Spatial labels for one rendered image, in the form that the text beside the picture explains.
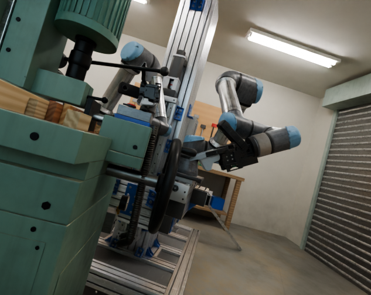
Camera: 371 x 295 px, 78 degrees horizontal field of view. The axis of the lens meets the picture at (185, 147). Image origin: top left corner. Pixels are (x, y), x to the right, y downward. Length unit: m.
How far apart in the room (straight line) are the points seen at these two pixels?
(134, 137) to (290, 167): 4.22
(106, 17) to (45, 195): 0.49
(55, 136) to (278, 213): 4.48
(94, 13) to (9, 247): 0.58
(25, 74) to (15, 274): 0.47
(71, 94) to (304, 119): 4.50
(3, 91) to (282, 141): 0.71
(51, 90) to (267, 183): 4.13
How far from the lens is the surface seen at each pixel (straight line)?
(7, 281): 0.61
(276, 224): 4.76
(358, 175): 3.82
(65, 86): 0.73
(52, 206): 0.53
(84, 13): 0.74
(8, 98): 0.57
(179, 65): 1.54
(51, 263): 0.57
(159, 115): 1.21
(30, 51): 0.76
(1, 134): 0.49
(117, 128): 0.65
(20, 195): 0.55
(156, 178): 0.69
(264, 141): 0.75
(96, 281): 1.42
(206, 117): 4.13
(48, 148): 0.45
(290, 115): 4.75
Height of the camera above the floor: 0.90
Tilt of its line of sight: 3 degrees up
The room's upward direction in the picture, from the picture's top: 16 degrees clockwise
